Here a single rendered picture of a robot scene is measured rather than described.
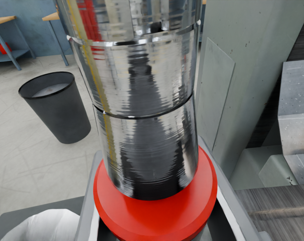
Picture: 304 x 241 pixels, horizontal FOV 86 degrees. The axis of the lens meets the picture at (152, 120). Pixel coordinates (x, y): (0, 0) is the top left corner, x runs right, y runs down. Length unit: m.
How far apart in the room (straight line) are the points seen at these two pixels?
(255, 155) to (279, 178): 0.18
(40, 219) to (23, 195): 1.65
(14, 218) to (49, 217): 0.05
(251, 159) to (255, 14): 0.49
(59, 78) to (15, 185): 1.07
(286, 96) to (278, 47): 0.14
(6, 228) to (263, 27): 0.58
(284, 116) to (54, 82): 1.92
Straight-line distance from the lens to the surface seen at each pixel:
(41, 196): 1.74
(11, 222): 0.24
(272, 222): 0.42
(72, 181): 1.67
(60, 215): 0.19
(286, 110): 0.60
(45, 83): 2.04
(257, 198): 0.43
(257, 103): 0.62
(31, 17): 4.90
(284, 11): 0.52
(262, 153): 0.79
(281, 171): 0.61
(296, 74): 0.60
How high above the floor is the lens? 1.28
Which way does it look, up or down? 41 degrees down
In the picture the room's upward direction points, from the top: 6 degrees counter-clockwise
